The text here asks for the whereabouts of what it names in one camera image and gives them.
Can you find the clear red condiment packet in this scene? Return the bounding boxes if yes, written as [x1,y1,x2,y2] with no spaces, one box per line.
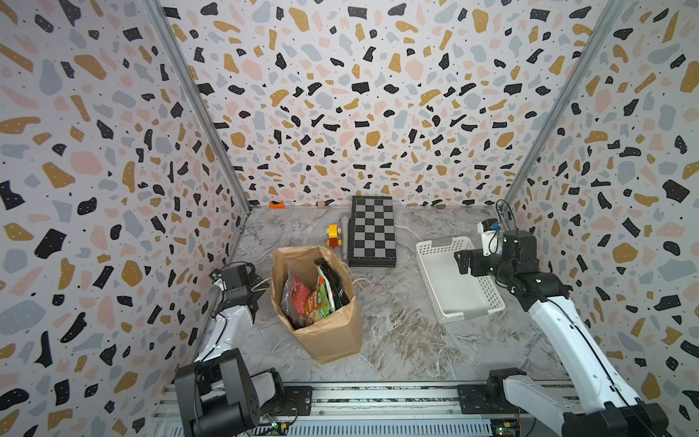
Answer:
[280,271,311,329]

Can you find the green soup packet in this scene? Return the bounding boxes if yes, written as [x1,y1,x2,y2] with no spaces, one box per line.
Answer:
[309,280,331,322]

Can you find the red black white sauce packet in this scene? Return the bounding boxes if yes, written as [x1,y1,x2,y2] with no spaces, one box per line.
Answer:
[316,260,351,311]

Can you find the large white yellow snack packet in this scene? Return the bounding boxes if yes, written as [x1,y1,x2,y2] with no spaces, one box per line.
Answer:
[304,273,332,326]

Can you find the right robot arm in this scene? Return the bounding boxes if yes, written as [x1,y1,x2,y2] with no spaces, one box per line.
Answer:
[454,231,669,436]

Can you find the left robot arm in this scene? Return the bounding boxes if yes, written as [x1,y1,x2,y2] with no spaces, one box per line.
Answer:
[174,261,283,436]

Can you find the white perforated plastic basket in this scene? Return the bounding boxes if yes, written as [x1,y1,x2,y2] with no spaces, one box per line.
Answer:
[416,237,505,324]

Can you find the yellow red toy block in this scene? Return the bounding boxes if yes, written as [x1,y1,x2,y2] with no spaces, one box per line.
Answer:
[326,224,343,249]

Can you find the black white chessboard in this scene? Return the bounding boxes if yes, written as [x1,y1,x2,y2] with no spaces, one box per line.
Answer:
[348,196,397,268]

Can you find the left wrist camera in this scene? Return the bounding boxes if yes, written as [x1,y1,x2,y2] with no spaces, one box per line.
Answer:
[209,269,227,291]

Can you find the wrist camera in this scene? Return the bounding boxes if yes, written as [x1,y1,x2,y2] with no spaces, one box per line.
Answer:
[477,218,502,256]
[209,269,227,291]

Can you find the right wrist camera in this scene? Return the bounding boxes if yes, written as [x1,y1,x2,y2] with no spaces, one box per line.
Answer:
[477,218,502,256]

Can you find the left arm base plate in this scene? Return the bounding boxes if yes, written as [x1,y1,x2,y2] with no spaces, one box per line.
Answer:
[261,385,313,418]

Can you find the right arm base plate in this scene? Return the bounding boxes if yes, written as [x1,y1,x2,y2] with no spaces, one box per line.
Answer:
[456,384,526,415]

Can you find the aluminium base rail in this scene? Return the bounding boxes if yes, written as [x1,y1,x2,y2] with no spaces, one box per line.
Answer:
[152,381,615,437]

